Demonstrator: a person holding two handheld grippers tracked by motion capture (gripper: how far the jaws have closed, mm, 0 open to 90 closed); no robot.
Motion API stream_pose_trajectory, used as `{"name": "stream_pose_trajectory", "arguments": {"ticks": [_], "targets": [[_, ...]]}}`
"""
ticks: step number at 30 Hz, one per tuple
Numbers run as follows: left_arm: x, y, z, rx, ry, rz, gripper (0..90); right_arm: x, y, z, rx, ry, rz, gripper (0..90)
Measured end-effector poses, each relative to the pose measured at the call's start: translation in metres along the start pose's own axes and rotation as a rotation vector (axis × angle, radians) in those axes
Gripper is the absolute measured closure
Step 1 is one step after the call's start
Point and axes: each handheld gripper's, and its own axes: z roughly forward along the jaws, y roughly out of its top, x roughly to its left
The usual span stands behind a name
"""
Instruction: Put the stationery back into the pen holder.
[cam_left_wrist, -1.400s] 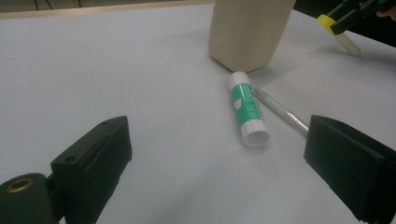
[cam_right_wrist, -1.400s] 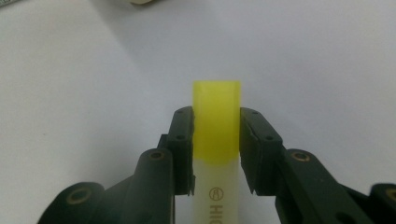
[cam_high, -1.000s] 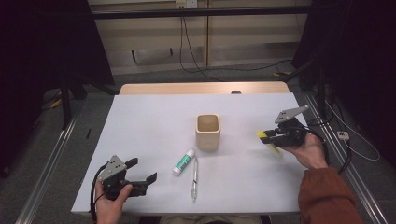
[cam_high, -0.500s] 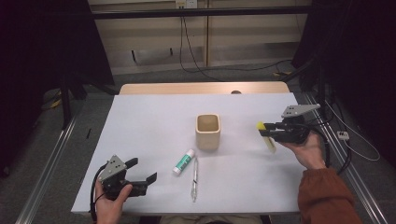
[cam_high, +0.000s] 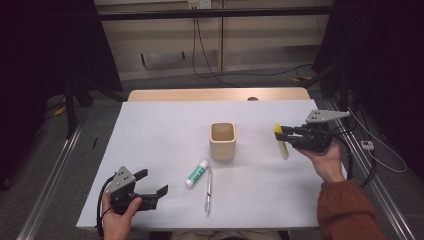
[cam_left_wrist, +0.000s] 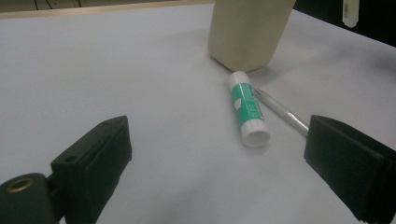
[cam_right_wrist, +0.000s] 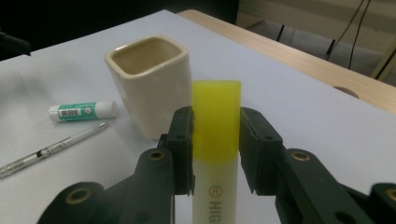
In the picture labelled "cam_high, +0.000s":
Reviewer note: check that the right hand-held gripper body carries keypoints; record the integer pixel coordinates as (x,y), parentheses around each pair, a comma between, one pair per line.
(313,138)

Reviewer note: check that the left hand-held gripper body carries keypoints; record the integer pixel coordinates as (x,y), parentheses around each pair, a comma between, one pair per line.
(121,186)

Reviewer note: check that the yellow highlighter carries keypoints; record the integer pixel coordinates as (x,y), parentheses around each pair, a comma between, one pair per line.
(284,150)

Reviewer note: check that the cream square cup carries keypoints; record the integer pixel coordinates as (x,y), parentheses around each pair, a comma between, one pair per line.
(222,150)

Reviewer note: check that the person's right hand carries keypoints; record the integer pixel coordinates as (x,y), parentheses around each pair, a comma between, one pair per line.
(328,165)

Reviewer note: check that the person's left hand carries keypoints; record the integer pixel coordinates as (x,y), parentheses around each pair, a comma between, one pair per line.
(116,225)

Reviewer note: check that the white green glue stick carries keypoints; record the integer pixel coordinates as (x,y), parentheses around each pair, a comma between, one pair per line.
(196,173)

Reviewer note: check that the clear white pen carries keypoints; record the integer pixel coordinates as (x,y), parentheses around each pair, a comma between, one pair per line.
(208,191)

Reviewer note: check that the white table cover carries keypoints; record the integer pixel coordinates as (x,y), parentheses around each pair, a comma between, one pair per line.
(166,133)

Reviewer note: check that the small black floor strip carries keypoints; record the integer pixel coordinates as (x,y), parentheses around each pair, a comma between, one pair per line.
(95,143)

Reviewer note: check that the yellow floor tape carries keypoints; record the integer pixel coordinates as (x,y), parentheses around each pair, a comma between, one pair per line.
(301,79)
(60,111)

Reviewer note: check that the white power strip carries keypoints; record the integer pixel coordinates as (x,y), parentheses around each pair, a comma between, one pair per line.
(367,145)

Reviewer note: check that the black stand leg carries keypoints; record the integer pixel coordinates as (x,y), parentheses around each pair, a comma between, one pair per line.
(320,75)

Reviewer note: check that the beige wooden cabinet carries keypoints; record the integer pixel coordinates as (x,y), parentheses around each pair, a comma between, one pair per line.
(266,43)

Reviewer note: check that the black metal stand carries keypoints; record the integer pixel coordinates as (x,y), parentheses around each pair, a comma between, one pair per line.
(70,113)

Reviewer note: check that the wooden table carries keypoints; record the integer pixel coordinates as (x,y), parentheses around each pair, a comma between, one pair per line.
(200,94)

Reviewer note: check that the black curtain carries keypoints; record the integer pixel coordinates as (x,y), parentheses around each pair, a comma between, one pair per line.
(386,66)
(40,66)

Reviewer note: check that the black metal bar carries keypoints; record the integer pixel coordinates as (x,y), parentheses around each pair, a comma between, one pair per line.
(213,13)

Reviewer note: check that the aluminium floor rail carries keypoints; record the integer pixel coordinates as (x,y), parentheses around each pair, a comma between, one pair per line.
(396,220)
(50,186)

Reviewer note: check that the white wall socket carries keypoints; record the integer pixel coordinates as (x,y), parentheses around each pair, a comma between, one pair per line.
(200,4)

